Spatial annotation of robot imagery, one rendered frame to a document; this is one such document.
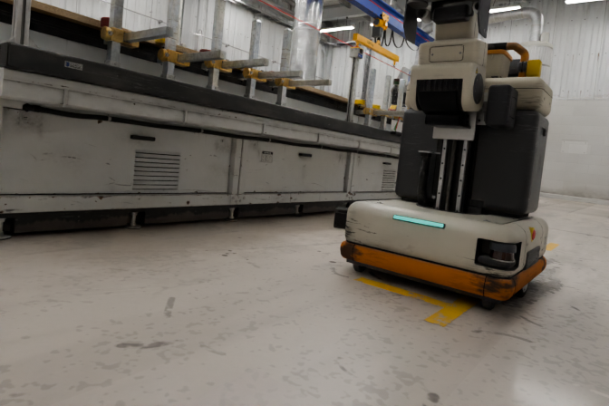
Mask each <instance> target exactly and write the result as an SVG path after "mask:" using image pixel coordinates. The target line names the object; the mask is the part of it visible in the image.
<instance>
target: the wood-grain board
mask: <svg viewBox="0 0 609 406"><path fill-rule="evenodd" d="M0 1H2V2H5V3H8V4H11V5H13V4H14V0H0ZM31 10H32V11H35V12H38V13H41V14H45V15H50V16H53V17H56V18H60V19H63V20H66V21H69V22H72V23H76V24H80V25H84V26H87V27H91V28H93V29H96V30H101V29H102V27H101V21H100V20H96V19H93V18H90V17H88V16H85V15H82V14H76V13H74V12H71V11H68V10H64V9H62V8H59V7H56V6H53V5H48V4H45V3H42V2H39V1H36V0H32V2H31ZM140 43H143V44H148V45H151V46H155V47H158V48H162V47H161V45H157V44H155V40H148V41H142V42H140ZM176 52H179V53H183V52H184V53H199V52H198V51H195V50H192V49H189V48H186V47H183V46H180V45H177V47H176ZM295 88H296V89H299V90H302V91H305V92H310V93H314V94H317V95H320V96H324V97H326V98H329V99H333V100H336V101H339V102H344V103H348V99H347V98H344V97H342V96H339V95H336V94H333V93H329V92H325V91H322V90H319V89H315V88H313V87H310V86H297V87H295Z"/></svg>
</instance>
